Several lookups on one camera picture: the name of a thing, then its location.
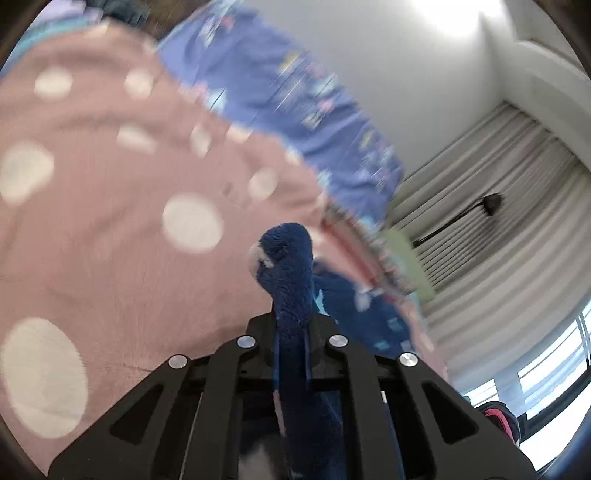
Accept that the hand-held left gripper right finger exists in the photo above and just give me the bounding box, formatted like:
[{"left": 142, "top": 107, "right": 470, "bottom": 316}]
[{"left": 305, "top": 318, "right": 536, "bottom": 480}]

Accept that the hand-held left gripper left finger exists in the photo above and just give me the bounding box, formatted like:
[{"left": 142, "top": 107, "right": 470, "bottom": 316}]
[{"left": 48, "top": 316, "right": 278, "bottom": 480}]

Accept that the navy star-print fleece jacket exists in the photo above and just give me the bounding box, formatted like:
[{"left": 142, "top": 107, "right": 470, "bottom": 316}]
[{"left": 240, "top": 223, "right": 419, "bottom": 480}]

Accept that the dark pink-trimmed cloth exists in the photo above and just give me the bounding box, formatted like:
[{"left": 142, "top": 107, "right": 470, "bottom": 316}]
[{"left": 478, "top": 401, "right": 522, "bottom": 450}]

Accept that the green pillow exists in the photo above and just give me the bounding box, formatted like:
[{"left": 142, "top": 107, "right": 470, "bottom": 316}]
[{"left": 379, "top": 228, "right": 437, "bottom": 303}]

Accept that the white pleated curtain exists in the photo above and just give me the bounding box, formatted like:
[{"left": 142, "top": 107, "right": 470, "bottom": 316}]
[{"left": 388, "top": 102, "right": 591, "bottom": 402}]

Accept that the window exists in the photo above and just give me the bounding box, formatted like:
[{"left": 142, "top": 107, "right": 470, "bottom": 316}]
[{"left": 462, "top": 300, "right": 591, "bottom": 467}]

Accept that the pink polka-dot blanket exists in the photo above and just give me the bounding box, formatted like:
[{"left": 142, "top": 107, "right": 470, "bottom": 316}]
[{"left": 0, "top": 21, "right": 446, "bottom": 439}]

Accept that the black floor lamp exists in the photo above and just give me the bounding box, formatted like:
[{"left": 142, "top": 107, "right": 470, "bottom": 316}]
[{"left": 412, "top": 193, "right": 505, "bottom": 248}]

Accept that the blue tree-print sheet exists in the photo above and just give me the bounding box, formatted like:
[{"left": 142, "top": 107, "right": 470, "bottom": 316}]
[{"left": 157, "top": 0, "right": 407, "bottom": 232}]

